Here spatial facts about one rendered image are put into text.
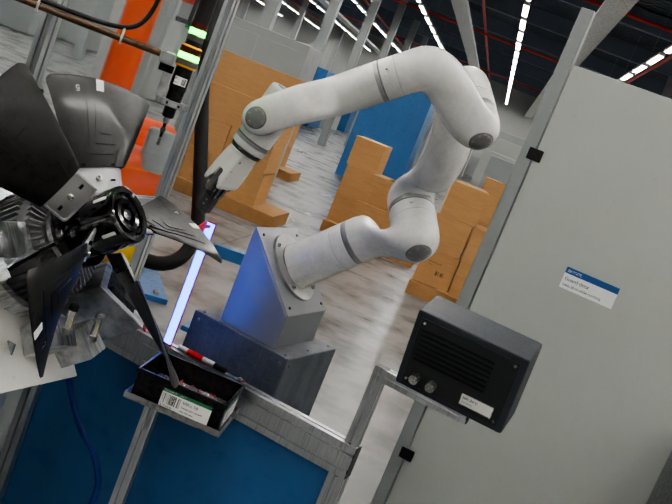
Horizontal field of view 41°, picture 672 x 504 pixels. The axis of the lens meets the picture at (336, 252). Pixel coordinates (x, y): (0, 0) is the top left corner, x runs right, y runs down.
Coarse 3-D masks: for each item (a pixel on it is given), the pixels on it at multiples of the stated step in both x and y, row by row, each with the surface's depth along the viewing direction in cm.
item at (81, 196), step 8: (80, 176) 173; (72, 184) 173; (80, 184) 174; (88, 184) 174; (64, 192) 172; (72, 192) 173; (80, 192) 174; (88, 192) 175; (48, 200) 171; (56, 200) 172; (64, 200) 173; (80, 200) 175; (48, 208) 172; (56, 208) 173; (64, 208) 174; (72, 208) 175; (64, 216) 174
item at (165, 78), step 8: (160, 56) 181; (168, 56) 181; (160, 64) 181; (168, 64) 181; (168, 72) 181; (160, 80) 182; (168, 80) 182; (160, 88) 182; (160, 96) 182; (168, 104) 181; (176, 104) 182; (184, 104) 186
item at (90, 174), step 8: (80, 168) 183; (88, 168) 184; (96, 168) 184; (104, 168) 185; (112, 168) 185; (88, 176) 183; (104, 176) 184; (112, 176) 184; (120, 176) 185; (96, 184) 183; (104, 184) 183; (112, 184) 183; (120, 184) 184; (96, 192) 181
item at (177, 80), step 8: (176, 72) 182; (184, 72) 182; (192, 72) 184; (176, 80) 182; (184, 80) 183; (176, 88) 183; (184, 88) 183; (168, 96) 183; (176, 96) 183; (168, 112) 184
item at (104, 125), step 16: (48, 80) 189; (64, 80) 191; (80, 80) 192; (64, 96) 189; (80, 96) 191; (96, 96) 192; (112, 96) 195; (128, 96) 198; (64, 112) 187; (80, 112) 189; (96, 112) 190; (112, 112) 192; (128, 112) 195; (144, 112) 198; (64, 128) 186; (80, 128) 187; (96, 128) 188; (112, 128) 190; (128, 128) 192; (80, 144) 185; (96, 144) 186; (112, 144) 188; (128, 144) 190; (80, 160) 184; (96, 160) 185; (112, 160) 185
